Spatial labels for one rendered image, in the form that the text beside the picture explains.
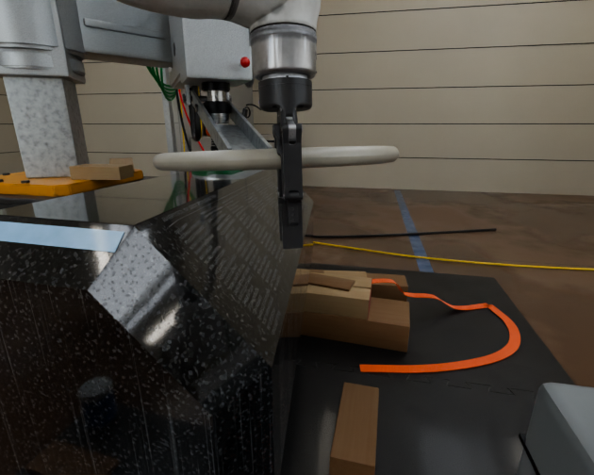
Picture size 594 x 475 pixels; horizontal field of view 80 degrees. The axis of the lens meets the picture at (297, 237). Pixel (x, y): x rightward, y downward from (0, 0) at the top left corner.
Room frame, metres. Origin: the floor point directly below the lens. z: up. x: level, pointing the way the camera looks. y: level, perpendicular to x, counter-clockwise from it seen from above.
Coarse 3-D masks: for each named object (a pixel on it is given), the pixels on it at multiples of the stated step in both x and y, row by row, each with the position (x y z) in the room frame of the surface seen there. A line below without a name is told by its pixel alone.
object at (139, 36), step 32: (0, 0) 1.34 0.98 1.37; (32, 0) 1.38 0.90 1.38; (64, 0) 1.47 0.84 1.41; (96, 0) 1.60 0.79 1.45; (0, 32) 1.34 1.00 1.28; (32, 32) 1.37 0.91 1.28; (64, 32) 1.45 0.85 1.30; (96, 32) 1.59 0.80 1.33; (128, 32) 1.67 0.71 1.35; (160, 32) 1.76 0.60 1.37; (160, 64) 1.83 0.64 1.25
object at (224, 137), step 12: (192, 96) 1.49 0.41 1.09; (204, 96) 1.53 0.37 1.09; (204, 108) 1.28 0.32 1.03; (204, 120) 1.26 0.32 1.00; (240, 120) 1.24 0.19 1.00; (216, 132) 1.06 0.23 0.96; (228, 132) 1.20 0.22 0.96; (240, 132) 1.22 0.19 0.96; (252, 132) 1.11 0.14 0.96; (216, 144) 1.07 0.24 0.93; (228, 144) 0.95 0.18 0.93; (240, 144) 1.10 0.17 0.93; (252, 144) 1.11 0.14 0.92; (264, 144) 1.00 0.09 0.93
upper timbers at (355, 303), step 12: (336, 276) 1.64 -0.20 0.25; (348, 276) 1.64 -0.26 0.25; (312, 288) 1.50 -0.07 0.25; (324, 288) 1.50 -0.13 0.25; (360, 288) 1.50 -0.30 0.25; (312, 300) 1.46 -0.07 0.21; (324, 300) 1.44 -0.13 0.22; (336, 300) 1.43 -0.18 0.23; (348, 300) 1.41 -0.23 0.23; (360, 300) 1.40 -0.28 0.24; (324, 312) 1.44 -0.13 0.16; (336, 312) 1.43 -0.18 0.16; (348, 312) 1.41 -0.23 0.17; (360, 312) 1.40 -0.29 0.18
